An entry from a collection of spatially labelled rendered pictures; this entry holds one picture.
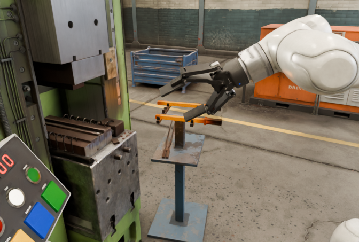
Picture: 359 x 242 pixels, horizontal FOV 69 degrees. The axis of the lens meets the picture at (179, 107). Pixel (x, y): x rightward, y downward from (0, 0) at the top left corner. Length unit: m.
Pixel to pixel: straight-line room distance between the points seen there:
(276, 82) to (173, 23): 5.83
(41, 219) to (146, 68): 4.58
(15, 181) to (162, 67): 4.42
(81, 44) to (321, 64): 0.92
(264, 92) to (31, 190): 4.09
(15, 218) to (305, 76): 0.76
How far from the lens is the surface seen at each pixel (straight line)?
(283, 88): 4.54
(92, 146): 1.30
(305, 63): 0.51
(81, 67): 1.17
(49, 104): 1.73
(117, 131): 1.45
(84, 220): 1.56
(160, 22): 9.92
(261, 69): 0.67
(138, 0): 10.38
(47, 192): 0.95
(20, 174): 0.91
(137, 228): 1.86
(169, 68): 5.05
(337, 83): 0.51
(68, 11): 1.13
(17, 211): 0.86
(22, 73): 1.17
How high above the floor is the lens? 1.58
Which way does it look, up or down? 21 degrees down
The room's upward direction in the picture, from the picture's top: straight up
